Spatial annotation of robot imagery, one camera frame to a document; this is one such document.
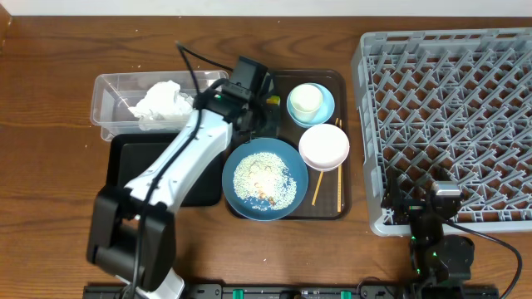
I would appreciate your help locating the green yellow snack wrapper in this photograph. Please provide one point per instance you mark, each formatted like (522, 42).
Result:
(273, 100)

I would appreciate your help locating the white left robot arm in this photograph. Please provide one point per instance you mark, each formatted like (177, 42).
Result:
(132, 234)

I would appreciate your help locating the brown serving tray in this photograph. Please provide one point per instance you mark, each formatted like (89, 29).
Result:
(290, 133)

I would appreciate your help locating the grey dishwasher rack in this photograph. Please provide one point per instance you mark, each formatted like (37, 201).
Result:
(457, 101)

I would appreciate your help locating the pink bowl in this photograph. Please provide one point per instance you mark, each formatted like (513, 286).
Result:
(324, 147)

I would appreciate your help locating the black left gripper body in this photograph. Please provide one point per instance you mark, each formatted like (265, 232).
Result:
(259, 113)

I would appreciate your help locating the dark blue plate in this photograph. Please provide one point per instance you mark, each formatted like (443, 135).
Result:
(296, 168)

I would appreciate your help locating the black tray bin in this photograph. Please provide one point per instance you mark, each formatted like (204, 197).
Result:
(132, 154)

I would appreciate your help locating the wooden chopstick right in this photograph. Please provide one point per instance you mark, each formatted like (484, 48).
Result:
(339, 187)

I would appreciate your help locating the rice leftovers pile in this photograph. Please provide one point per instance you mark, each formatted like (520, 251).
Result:
(263, 180)

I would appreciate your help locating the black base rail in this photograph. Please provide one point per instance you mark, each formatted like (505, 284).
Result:
(371, 291)

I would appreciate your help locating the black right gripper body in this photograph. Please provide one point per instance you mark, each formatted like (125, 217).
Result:
(409, 211)

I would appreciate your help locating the white napkin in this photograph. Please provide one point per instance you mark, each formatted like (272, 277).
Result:
(164, 107)

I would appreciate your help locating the wooden chopstick left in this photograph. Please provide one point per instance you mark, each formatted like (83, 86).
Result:
(317, 187)

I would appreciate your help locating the light blue small bowl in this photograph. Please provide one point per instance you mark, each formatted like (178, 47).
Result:
(324, 113)

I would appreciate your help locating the cream plastic cup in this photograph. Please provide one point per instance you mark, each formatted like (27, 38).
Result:
(306, 100)

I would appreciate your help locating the clear plastic bin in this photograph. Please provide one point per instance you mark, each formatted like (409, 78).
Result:
(114, 93)

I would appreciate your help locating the wooden chopstick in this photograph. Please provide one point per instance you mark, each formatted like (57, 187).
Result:
(317, 187)
(339, 187)

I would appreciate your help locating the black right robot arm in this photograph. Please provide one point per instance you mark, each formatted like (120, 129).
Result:
(442, 262)

